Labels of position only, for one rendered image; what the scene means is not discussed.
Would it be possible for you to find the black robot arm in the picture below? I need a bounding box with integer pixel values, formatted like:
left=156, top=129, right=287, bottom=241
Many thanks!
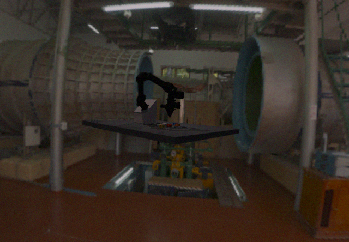
left=136, top=72, right=184, bottom=111

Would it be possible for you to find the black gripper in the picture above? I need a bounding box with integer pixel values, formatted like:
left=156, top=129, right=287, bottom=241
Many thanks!
left=160, top=98, right=175, bottom=117

